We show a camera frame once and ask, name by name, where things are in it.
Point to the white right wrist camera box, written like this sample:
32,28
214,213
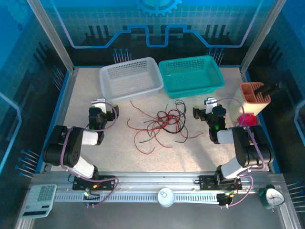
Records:
210,102

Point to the white plastic basket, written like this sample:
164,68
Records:
131,78

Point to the green alarm clock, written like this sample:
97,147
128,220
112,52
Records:
274,198

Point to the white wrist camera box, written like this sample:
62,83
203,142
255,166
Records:
210,102
98,105

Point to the pale green calculator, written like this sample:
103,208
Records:
38,200

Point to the small black electronics module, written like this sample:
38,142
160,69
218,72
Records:
225,199
91,196

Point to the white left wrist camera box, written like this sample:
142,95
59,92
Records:
98,105

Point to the pink lidded cup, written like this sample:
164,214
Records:
247,120

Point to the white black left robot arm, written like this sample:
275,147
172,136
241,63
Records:
89,138

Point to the white round knob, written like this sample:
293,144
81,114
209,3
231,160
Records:
166,196

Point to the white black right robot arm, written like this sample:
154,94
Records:
226,136

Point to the teal plastic basket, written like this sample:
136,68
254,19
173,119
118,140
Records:
190,76

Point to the beige utensil holder terracotta top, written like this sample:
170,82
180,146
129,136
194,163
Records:
245,102

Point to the aluminium base beam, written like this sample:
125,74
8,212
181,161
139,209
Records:
155,181

